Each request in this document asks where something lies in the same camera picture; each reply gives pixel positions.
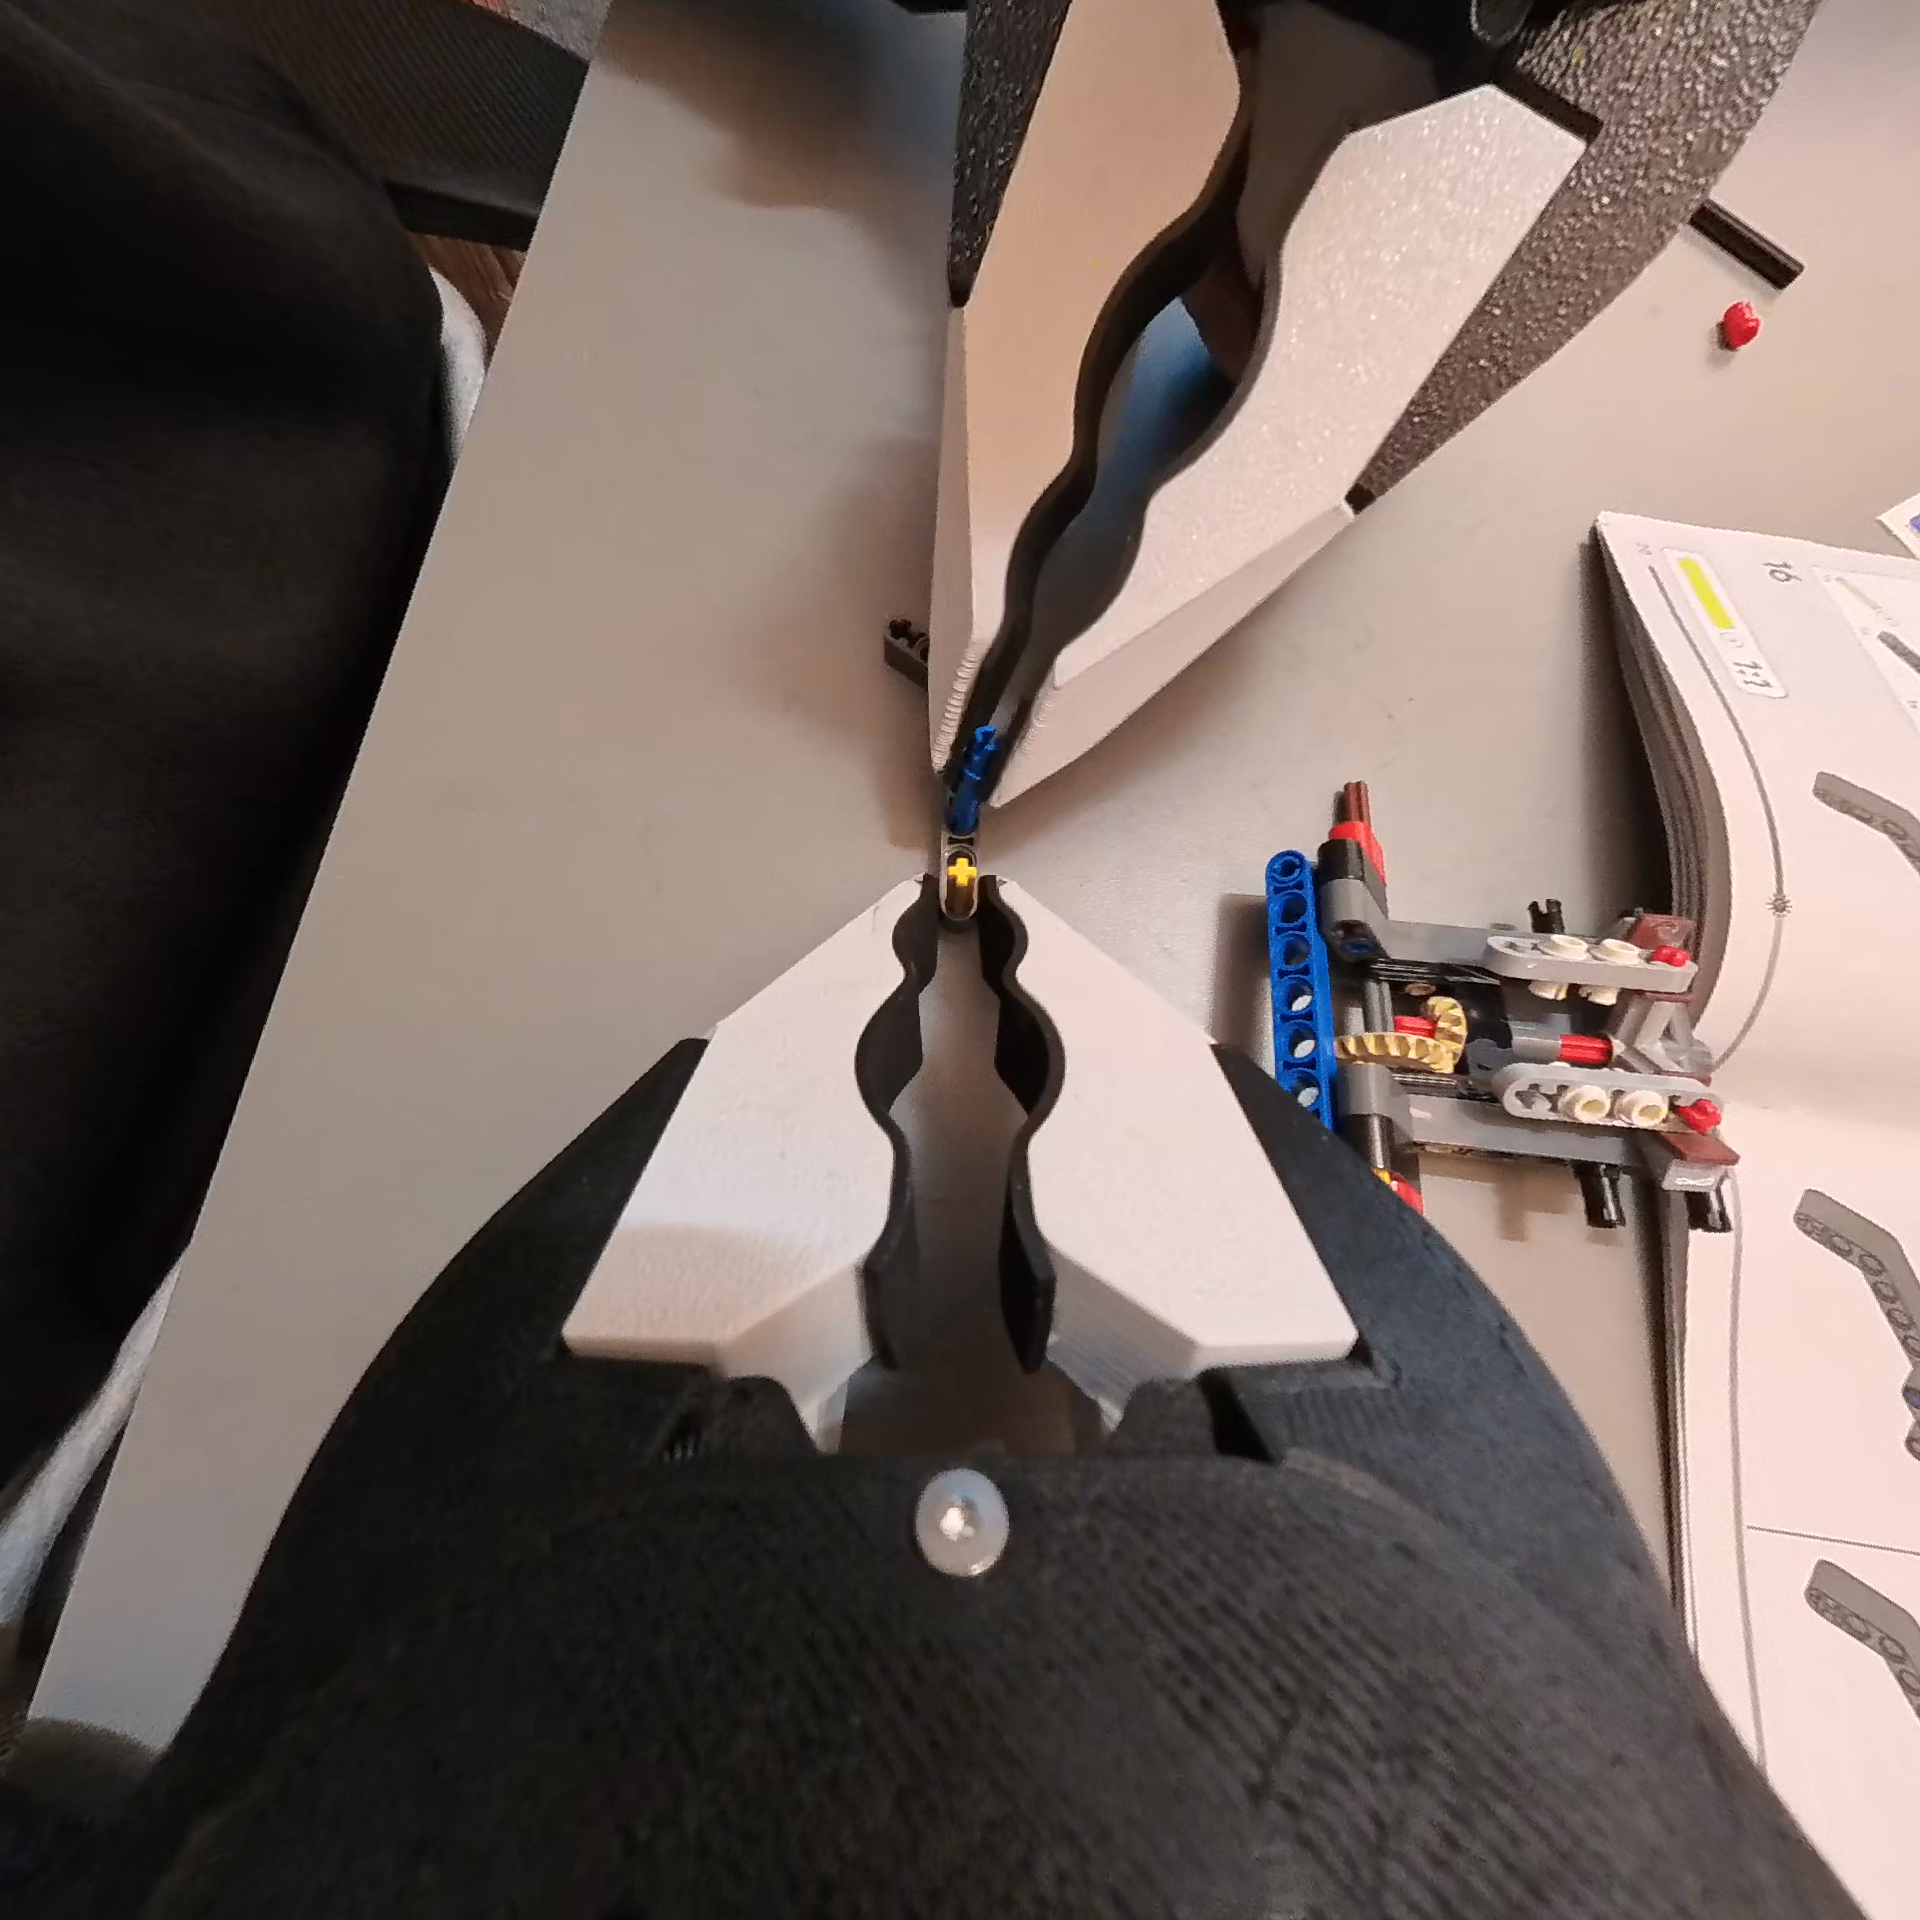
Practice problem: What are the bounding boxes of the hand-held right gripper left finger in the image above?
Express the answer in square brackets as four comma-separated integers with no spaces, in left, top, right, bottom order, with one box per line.
[562,875,946,1455]

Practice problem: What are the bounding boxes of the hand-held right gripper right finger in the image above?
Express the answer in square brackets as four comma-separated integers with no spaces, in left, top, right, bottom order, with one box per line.
[978,879,1361,1431]

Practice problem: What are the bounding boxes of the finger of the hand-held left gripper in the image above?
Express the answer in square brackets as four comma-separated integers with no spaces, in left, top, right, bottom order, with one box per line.
[928,0,1248,778]
[996,79,1600,807]

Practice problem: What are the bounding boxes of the black lego axle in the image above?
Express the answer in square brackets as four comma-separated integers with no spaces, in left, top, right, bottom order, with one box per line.
[1692,201,1805,290]

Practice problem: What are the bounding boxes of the grey lego gear assembly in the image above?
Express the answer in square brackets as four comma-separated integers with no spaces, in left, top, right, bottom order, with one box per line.
[1264,778,1745,1234]

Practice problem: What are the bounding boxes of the lego instruction booklet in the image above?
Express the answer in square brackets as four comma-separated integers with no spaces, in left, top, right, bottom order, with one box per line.
[1592,509,1920,1767]

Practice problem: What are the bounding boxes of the black chair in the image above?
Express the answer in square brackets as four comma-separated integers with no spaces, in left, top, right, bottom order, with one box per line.
[376,0,606,251]

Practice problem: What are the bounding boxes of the person's black garment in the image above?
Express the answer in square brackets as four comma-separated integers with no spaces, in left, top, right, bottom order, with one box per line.
[0,0,459,1508]

